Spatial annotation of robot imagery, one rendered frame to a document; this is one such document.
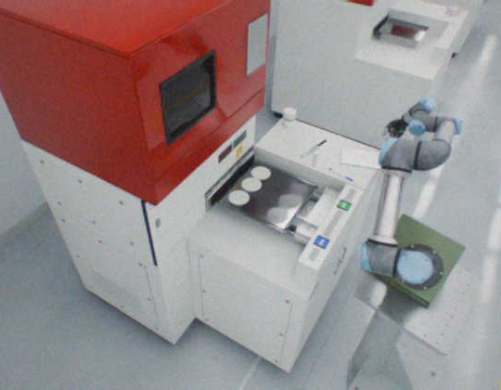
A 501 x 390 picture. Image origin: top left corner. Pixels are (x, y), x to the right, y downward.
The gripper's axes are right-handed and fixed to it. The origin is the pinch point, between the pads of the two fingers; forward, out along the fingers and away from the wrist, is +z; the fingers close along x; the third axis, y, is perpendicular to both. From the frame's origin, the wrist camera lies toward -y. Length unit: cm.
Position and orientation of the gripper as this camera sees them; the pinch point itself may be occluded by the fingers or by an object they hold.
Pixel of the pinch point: (386, 136)
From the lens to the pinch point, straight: 238.8
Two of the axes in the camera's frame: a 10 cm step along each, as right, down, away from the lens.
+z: -3.5, 3.5, 8.7
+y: -7.9, 3.9, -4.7
